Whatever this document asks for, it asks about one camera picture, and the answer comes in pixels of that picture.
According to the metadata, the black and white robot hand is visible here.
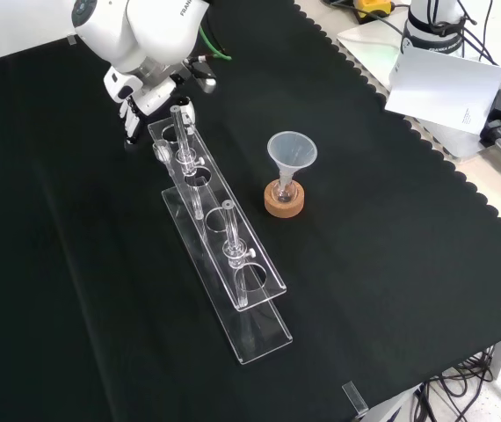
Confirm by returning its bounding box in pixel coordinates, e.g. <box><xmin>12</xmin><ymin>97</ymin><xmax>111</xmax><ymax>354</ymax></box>
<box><xmin>103</xmin><ymin>68</ymin><xmax>197</xmax><ymax>146</ymax></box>

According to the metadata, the translucent plastic funnel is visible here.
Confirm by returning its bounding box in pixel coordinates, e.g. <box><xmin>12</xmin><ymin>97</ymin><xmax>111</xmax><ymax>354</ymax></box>
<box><xmin>266</xmin><ymin>130</ymin><xmax>318</xmax><ymax>188</ymax></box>

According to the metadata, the clear funnel stand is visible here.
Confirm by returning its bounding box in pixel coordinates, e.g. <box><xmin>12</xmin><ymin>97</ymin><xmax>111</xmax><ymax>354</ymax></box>
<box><xmin>147</xmin><ymin>104</ymin><xmax>294</xmax><ymax>366</ymax></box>

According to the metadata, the small round-bottom glass flask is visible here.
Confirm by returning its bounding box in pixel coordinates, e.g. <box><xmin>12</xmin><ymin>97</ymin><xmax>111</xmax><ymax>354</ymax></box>
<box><xmin>274</xmin><ymin>173</ymin><xmax>298</xmax><ymax>205</ymax></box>

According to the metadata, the black bench cloth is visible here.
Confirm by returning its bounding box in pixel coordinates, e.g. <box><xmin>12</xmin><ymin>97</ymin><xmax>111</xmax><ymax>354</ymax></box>
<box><xmin>0</xmin><ymin>0</ymin><xmax>501</xmax><ymax>422</ymax></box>

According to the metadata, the yellow stop button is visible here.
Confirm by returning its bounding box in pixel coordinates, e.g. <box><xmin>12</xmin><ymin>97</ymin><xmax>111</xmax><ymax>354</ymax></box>
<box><xmin>352</xmin><ymin>0</ymin><xmax>397</xmax><ymax>24</ymax></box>

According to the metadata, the white paper sheet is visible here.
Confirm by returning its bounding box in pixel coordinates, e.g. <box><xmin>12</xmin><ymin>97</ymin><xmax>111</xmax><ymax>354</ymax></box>
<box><xmin>383</xmin><ymin>43</ymin><xmax>501</xmax><ymax>135</ymax></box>

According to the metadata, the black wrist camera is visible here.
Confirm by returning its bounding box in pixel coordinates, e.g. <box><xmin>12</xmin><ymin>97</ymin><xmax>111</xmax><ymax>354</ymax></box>
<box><xmin>186</xmin><ymin>55</ymin><xmax>218</xmax><ymax>94</ymax></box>

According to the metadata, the green cable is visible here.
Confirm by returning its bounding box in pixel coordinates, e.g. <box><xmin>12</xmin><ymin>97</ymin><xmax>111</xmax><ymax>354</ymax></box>
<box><xmin>199</xmin><ymin>25</ymin><xmax>233</xmax><ymax>62</ymax></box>

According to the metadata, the cork ring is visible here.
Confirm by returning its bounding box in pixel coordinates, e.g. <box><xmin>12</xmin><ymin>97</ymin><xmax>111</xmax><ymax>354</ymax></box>
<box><xmin>263</xmin><ymin>179</ymin><xmax>308</xmax><ymax>218</ymax></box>

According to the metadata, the black cable bundle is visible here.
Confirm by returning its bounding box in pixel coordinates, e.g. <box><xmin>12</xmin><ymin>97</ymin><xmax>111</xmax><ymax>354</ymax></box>
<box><xmin>411</xmin><ymin>346</ymin><xmax>498</xmax><ymax>422</ymax></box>

